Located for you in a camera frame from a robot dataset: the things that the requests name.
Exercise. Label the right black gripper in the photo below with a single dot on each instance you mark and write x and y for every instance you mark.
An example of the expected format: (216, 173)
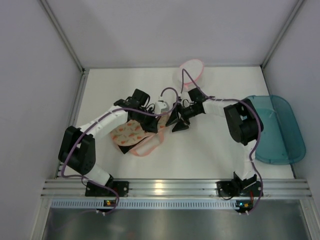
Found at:
(181, 116)

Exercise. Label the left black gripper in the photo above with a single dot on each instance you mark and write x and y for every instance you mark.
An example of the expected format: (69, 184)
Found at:
(149, 124)

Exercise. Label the orange patterned bra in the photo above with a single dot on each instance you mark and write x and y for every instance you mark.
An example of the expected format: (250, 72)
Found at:
(132, 134)

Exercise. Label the white mesh laundry bag pink trim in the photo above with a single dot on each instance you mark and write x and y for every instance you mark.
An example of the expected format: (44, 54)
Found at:
(195, 68)

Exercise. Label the black garment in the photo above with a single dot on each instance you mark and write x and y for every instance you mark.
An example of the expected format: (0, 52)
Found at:
(125, 149)

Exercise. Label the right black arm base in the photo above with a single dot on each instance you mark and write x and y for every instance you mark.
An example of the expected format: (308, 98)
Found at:
(232, 188)

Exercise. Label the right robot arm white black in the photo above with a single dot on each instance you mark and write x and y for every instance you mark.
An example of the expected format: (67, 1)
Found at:
(243, 122)

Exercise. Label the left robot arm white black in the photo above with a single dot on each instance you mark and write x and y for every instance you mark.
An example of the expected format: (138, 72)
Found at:
(78, 147)

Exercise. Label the teal plastic basin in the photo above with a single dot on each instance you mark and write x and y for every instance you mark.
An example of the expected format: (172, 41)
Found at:
(281, 141)

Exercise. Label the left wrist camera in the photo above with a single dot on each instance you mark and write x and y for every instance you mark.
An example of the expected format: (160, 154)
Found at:
(161, 107)

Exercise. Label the left aluminium frame post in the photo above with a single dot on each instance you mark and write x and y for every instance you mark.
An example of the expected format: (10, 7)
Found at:
(61, 34)

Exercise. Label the aluminium frame post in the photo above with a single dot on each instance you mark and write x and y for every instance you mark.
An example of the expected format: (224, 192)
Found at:
(289, 20)
(61, 34)

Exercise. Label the aluminium front rail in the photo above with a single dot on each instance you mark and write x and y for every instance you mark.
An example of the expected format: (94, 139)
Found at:
(273, 189)

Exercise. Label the slotted white cable duct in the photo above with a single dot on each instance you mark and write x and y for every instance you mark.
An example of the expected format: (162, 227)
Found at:
(146, 204)

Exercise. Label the right aluminium frame post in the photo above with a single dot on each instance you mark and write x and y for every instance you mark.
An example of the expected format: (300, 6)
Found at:
(289, 20)

